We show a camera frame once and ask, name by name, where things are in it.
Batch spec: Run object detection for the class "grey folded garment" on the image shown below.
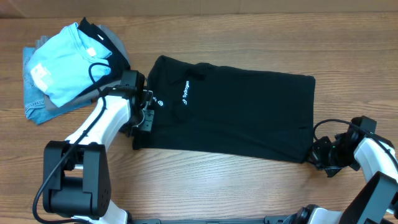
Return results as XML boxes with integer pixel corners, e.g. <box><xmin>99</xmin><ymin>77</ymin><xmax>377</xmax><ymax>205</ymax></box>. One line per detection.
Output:
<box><xmin>42</xmin><ymin>25</ymin><xmax>130</xmax><ymax>111</ymax></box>

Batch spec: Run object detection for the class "black polo shirt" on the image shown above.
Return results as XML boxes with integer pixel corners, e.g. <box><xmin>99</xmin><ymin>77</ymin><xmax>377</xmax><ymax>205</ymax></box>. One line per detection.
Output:
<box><xmin>133</xmin><ymin>56</ymin><xmax>315</xmax><ymax>163</ymax></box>

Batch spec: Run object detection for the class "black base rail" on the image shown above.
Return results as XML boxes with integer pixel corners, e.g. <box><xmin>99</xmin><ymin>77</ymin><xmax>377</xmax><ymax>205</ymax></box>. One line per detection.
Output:
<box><xmin>128</xmin><ymin>215</ymin><xmax>297</xmax><ymax>224</ymax></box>

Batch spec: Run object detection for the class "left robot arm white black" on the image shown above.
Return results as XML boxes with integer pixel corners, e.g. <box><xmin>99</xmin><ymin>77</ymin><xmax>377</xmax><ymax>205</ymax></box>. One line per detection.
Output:
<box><xmin>32</xmin><ymin>85</ymin><xmax>154</xmax><ymax>223</ymax></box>

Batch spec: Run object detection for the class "black folded garment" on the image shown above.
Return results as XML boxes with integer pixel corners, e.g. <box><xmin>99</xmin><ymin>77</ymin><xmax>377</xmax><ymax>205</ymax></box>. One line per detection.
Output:
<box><xmin>76</xmin><ymin>17</ymin><xmax>131</xmax><ymax>97</ymax></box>

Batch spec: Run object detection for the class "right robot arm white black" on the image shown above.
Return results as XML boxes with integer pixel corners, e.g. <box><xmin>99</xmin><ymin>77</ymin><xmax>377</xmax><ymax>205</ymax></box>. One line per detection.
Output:
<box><xmin>284</xmin><ymin>116</ymin><xmax>397</xmax><ymax>224</ymax></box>

